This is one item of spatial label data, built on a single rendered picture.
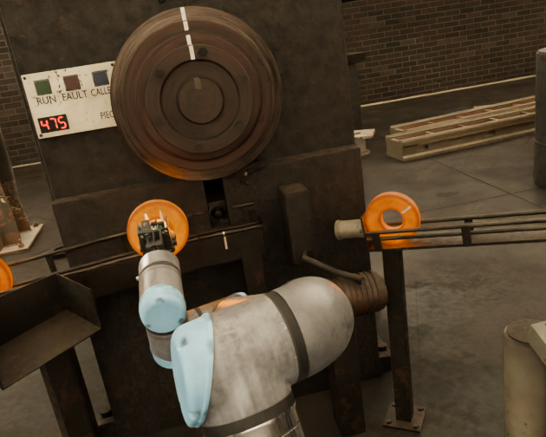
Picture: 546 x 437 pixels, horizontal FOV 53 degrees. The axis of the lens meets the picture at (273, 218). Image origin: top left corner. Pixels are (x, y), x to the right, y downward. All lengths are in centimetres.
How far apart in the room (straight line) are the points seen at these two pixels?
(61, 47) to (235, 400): 129
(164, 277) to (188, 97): 52
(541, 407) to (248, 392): 97
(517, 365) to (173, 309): 80
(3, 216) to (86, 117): 278
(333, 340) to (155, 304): 51
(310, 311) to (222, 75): 93
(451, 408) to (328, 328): 137
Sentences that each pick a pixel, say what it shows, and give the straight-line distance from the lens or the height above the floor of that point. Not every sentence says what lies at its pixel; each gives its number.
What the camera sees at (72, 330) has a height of 61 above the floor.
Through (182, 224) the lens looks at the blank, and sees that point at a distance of 142.
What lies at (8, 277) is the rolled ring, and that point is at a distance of 176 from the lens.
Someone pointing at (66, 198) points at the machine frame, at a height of 87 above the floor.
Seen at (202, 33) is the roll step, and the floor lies 128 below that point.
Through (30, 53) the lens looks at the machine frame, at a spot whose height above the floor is 129.
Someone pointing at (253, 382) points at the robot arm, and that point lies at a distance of 64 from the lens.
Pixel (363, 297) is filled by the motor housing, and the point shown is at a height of 49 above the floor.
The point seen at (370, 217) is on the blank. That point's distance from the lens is 161.
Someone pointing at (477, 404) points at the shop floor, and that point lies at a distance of 204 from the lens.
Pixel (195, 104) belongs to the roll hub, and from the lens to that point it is 146.
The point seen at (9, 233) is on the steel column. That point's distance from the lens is 446.
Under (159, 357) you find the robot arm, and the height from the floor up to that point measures 64.
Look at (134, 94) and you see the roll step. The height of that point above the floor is 115.
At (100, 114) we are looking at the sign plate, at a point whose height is 110.
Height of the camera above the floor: 127
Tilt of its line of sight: 19 degrees down
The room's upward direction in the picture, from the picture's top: 9 degrees counter-clockwise
